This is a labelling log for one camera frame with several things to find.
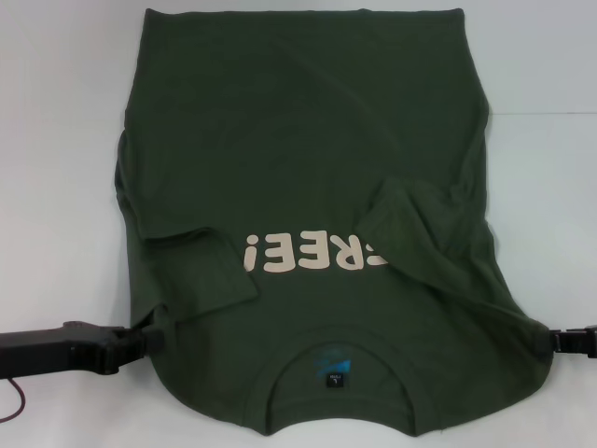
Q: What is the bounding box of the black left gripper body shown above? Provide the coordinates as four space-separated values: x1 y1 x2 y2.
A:
0 320 128 375

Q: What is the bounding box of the dark green FREE T-shirt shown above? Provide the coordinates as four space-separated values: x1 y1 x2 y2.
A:
113 4 555 424

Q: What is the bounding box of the left gripper cable with plug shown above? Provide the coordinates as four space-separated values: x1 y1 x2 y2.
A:
0 376 28 413

